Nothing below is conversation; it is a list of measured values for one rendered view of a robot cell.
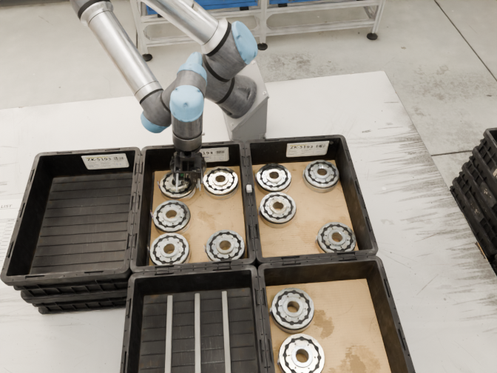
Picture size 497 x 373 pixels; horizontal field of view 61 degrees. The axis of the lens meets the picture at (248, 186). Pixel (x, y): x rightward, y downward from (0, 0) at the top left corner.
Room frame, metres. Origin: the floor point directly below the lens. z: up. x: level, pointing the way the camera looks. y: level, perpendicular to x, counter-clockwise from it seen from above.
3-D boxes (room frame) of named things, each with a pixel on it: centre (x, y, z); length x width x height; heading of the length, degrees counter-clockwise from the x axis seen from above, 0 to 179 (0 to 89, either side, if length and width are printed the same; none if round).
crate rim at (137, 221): (0.63, 0.15, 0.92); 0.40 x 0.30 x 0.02; 5
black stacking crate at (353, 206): (0.66, -0.15, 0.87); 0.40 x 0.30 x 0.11; 5
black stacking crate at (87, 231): (0.61, 0.45, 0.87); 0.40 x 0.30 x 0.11; 5
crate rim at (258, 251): (0.66, -0.15, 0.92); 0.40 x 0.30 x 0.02; 5
